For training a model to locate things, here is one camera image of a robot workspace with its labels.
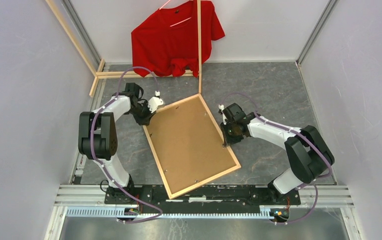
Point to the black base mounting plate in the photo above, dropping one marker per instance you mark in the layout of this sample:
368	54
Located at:
208	199

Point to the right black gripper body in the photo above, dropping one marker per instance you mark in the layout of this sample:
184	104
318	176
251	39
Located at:
230	135

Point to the light wooden picture frame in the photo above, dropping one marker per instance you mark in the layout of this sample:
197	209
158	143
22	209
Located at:
157	159

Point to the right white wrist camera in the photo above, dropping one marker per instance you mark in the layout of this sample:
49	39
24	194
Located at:
221	108

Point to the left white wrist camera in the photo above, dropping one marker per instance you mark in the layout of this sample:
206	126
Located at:
155	102

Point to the red t-shirt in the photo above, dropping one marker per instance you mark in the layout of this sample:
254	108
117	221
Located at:
170	51

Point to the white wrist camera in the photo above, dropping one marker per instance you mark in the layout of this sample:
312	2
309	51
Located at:
221	108
155	102

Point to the brown backing board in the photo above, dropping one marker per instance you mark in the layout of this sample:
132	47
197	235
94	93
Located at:
187	142

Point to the pink clothes hanger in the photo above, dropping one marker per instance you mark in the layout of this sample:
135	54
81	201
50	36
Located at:
178	15

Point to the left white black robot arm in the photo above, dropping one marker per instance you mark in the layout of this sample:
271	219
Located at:
97	135

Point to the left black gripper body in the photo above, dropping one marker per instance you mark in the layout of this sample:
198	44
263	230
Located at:
142	114

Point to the wooden clothes rack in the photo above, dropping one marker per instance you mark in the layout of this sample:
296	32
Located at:
98	72

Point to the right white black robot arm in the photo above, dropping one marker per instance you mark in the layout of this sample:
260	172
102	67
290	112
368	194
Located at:
308	154

